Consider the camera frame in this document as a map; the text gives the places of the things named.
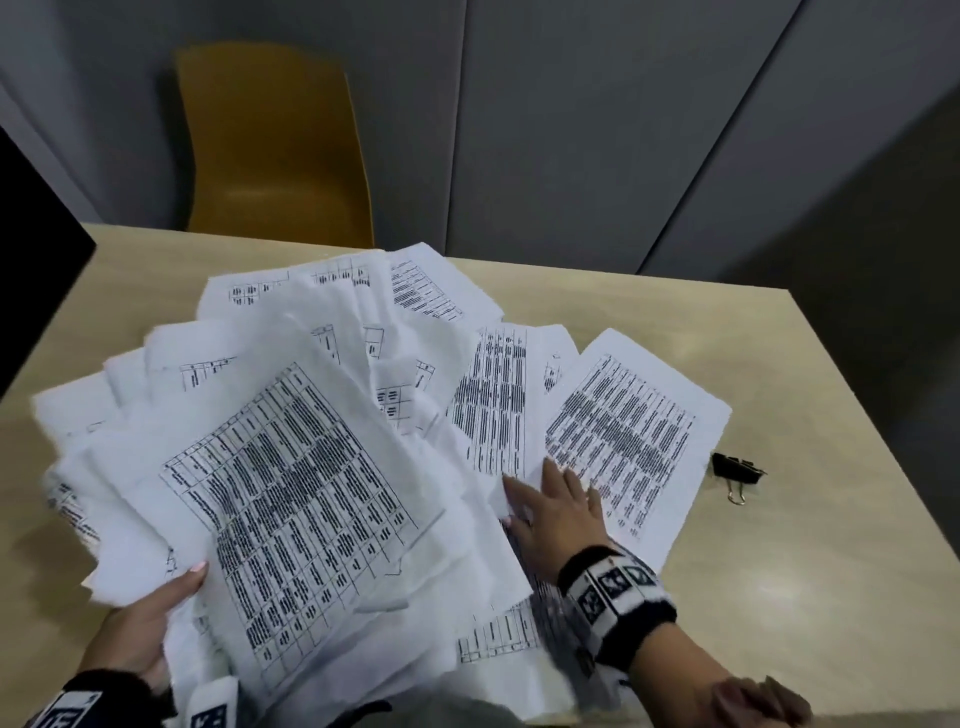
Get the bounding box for person's left hand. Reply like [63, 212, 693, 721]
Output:
[78, 560, 210, 695]

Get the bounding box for person's right hand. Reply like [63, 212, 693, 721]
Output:
[500, 457, 613, 586]

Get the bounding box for stack of printed paper sheets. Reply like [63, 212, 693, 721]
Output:
[29, 241, 735, 728]

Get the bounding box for black binder clip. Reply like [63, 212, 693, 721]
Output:
[710, 452, 768, 508]

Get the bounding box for white paper sheet with table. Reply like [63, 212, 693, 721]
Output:
[82, 322, 459, 699]

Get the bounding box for person's right forearm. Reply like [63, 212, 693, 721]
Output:
[626, 622, 819, 728]

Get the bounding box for person's grey clothing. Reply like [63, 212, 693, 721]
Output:
[329, 697, 541, 728]

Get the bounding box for brown scrunchie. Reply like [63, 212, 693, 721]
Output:
[708, 674, 815, 728]

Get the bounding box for black computer tower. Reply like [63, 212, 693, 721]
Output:
[0, 123, 99, 399]

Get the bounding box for yellow plastic chair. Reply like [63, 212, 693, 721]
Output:
[176, 42, 376, 249]

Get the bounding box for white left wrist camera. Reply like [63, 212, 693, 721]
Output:
[179, 674, 241, 728]

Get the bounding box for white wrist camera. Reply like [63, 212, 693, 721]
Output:
[179, 674, 241, 728]
[573, 629, 631, 706]

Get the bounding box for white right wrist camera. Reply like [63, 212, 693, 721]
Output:
[573, 629, 631, 706]

